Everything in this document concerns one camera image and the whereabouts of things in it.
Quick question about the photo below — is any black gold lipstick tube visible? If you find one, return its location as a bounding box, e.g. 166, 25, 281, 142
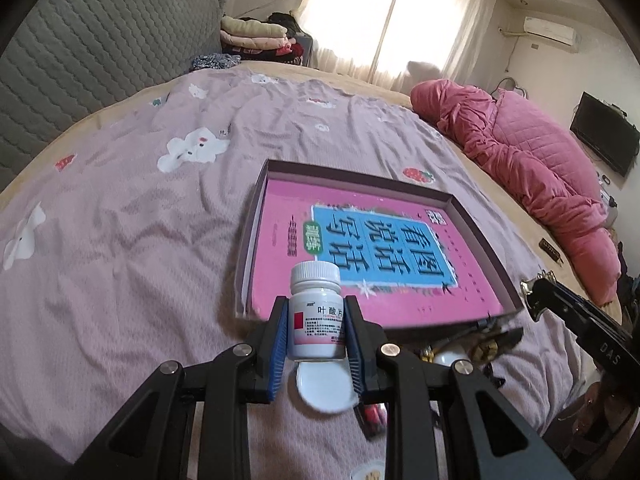
469, 327, 524, 365

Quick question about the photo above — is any white air conditioner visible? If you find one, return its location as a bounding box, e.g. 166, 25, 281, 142
523, 16, 578, 48

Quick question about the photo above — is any black flat television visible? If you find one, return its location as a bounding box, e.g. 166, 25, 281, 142
570, 92, 639, 178

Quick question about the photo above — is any white plastic jar lid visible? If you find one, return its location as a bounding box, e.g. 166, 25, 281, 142
295, 359, 359, 415

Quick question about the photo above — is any stack of folded clothes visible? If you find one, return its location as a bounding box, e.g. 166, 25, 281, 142
220, 12, 314, 66

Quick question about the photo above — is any dark patterned cloth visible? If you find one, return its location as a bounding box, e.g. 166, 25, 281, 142
190, 53, 242, 72

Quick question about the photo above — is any pink quilted comforter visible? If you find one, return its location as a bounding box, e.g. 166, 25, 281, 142
410, 79, 620, 306

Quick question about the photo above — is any yellow black wristwatch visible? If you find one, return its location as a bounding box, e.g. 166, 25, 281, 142
418, 318, 497, 363

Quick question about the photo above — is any white pill bottle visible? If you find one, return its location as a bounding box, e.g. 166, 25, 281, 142
288, 260, 346, 361

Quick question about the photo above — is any dark shallow cardboard box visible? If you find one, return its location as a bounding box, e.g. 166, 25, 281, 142
234, 159, 523, 330

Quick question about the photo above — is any pink blue book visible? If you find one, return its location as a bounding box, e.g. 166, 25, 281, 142
248, 179, 506, 328

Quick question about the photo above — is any white earbuds case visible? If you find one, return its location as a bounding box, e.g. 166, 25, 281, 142
433, 348, 469, 367

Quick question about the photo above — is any red black lighter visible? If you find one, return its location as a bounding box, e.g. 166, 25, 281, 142
355, 403, 387, 441

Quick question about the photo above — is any white sheer curtain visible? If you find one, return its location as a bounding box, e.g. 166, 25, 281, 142
294, 0, 497, 91

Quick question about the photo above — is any lilac patterned bed sheet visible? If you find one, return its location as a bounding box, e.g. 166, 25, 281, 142
1, 68, 541, 479

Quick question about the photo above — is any grey quilted headboard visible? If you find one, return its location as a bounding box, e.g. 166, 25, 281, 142
1, 0, 226, 186

